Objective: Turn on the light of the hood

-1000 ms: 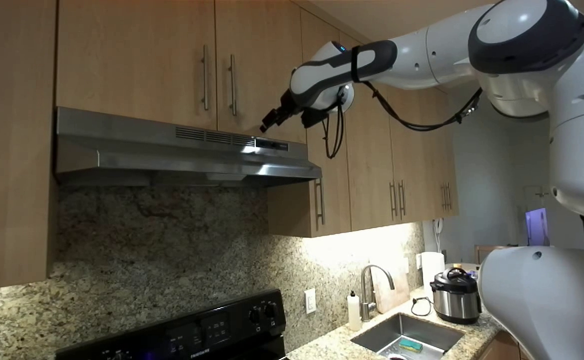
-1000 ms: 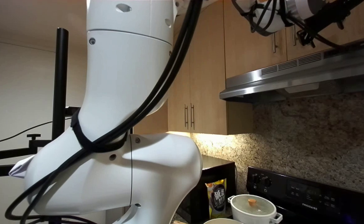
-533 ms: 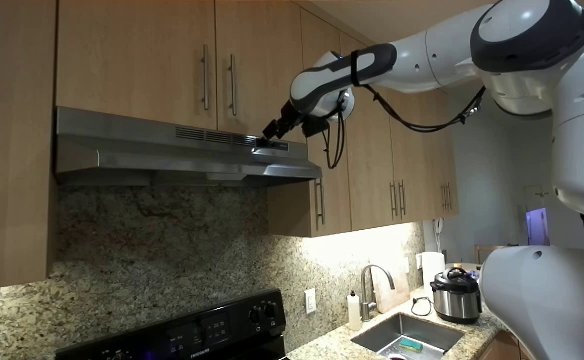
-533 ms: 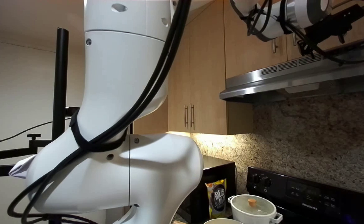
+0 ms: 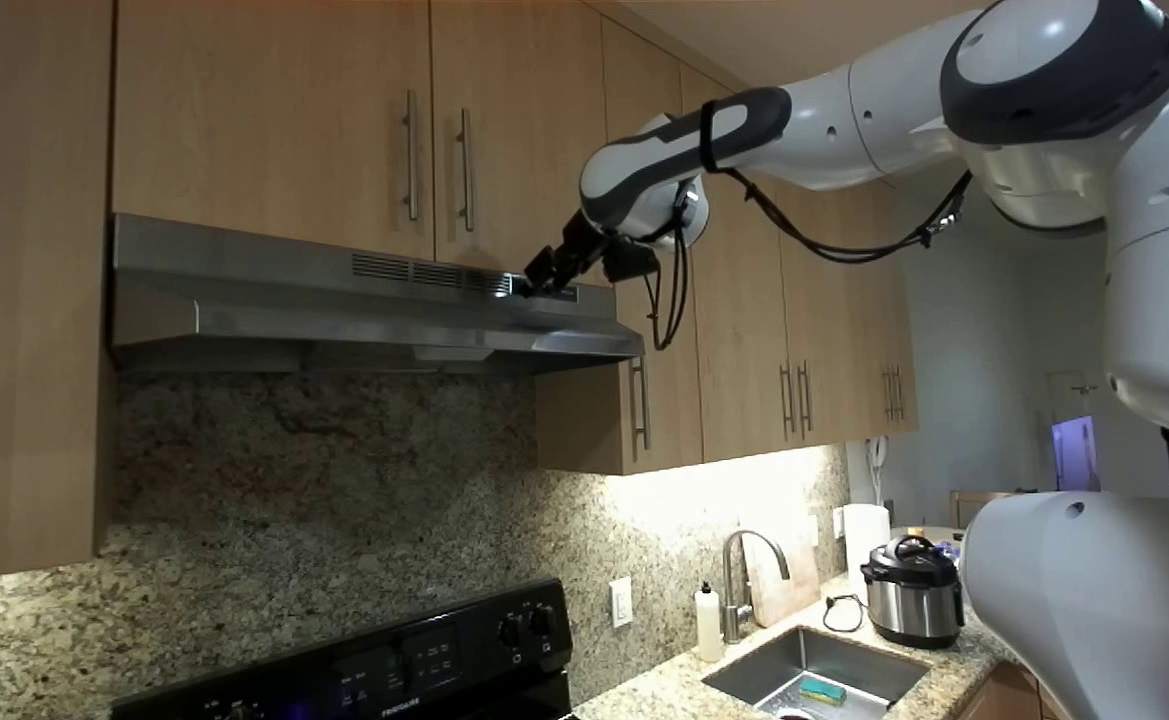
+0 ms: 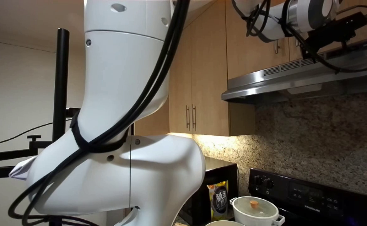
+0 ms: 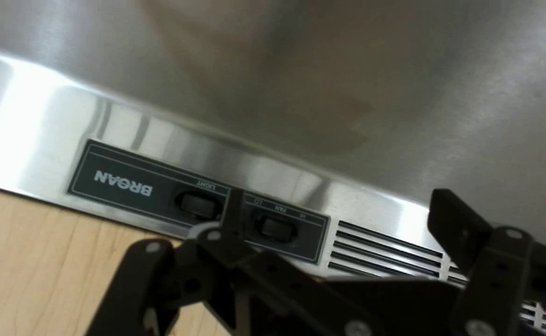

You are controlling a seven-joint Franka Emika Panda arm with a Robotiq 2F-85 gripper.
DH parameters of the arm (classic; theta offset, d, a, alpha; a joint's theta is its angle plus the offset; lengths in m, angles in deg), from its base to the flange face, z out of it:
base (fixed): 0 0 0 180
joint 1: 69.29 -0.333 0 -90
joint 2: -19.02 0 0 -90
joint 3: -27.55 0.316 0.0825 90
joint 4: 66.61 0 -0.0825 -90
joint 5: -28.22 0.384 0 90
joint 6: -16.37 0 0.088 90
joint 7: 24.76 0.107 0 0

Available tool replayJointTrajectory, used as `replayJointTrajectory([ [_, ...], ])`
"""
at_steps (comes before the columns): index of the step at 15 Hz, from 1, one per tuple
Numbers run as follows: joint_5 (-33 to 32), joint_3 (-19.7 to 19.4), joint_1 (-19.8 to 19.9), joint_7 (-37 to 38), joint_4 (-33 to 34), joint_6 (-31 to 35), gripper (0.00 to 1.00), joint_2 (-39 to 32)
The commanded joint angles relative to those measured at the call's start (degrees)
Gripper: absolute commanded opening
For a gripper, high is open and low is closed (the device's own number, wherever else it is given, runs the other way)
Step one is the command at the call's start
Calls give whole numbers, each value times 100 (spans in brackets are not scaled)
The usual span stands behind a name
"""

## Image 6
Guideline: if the black stand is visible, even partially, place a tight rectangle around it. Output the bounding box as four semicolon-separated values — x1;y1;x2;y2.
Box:
0;28;81;226

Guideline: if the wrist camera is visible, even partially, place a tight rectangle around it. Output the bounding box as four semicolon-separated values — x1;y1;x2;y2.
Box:
301;12;367;58

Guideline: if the tall wooden cabinet door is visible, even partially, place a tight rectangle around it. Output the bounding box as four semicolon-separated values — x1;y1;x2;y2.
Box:
190;0;230;136

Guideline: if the glass pot lid orange knob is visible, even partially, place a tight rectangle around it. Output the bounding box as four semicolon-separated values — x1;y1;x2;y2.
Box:
233;196;278;219

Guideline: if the white pot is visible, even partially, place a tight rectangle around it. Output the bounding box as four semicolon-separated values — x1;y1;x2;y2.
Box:
229;196;286;226

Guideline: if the black cable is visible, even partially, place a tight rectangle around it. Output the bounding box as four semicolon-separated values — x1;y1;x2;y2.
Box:
0;118;73;148

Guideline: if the white bowl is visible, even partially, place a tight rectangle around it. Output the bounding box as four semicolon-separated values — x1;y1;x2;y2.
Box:
205;220;245;226

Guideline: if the stainless steel range hood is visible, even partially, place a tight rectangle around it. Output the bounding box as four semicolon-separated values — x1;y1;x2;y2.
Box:
222;35;367;104

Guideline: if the black microwave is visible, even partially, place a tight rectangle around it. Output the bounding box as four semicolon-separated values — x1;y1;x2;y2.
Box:
179;157;239;226

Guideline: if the white cloth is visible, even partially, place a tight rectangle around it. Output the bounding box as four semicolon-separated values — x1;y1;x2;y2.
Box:
9;156;38;181

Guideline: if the narrow wooden cabinet door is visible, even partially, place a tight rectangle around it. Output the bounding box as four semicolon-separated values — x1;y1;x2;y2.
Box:
169;27;192;134

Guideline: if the wooden wall cabinet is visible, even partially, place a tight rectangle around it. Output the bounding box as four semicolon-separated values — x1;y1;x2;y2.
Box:
135;0;367;137

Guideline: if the black stove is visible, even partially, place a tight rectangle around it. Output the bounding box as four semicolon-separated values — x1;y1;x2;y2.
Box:
248;168;367;226

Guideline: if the yellow snack packet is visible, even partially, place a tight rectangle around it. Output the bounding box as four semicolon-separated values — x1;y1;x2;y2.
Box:
207;180;229;222

